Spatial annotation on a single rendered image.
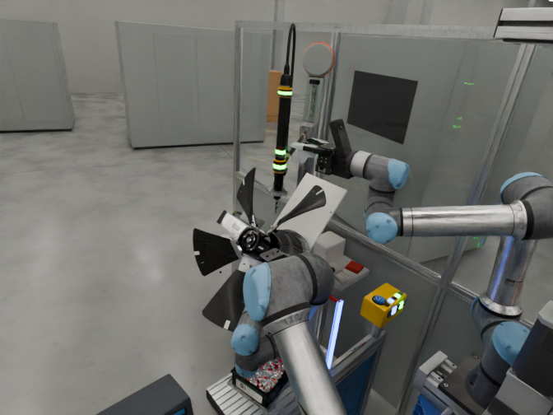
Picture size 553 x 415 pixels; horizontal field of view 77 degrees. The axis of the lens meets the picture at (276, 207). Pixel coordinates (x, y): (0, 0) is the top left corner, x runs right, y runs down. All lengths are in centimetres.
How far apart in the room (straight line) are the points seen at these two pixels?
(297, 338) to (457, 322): 123
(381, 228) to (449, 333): 113
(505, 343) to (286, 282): 66
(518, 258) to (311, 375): 69
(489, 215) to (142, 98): 610
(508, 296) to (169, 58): 607
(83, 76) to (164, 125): 681
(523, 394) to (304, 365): 44
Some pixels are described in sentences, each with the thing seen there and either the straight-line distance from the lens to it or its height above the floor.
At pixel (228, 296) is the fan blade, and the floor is 103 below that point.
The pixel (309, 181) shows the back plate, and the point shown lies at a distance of 172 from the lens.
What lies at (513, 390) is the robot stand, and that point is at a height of 134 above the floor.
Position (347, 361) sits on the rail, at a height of 86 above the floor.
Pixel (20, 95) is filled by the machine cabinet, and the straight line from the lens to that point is 825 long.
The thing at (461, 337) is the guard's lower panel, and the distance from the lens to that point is 193.
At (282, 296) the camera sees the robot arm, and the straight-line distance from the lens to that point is 75.
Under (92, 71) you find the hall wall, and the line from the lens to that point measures 1320.
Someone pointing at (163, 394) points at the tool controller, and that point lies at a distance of 89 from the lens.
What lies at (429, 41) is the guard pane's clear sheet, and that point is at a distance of 170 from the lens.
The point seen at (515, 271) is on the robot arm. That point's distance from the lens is 120.
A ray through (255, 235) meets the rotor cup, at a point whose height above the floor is 124.
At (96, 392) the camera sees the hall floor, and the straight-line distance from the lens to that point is 256.
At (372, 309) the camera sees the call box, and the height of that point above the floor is 105.
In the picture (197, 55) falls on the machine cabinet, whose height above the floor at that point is 162.
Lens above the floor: 195
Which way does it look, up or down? 26 degrees down
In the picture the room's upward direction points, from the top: 4 degrees clockwise
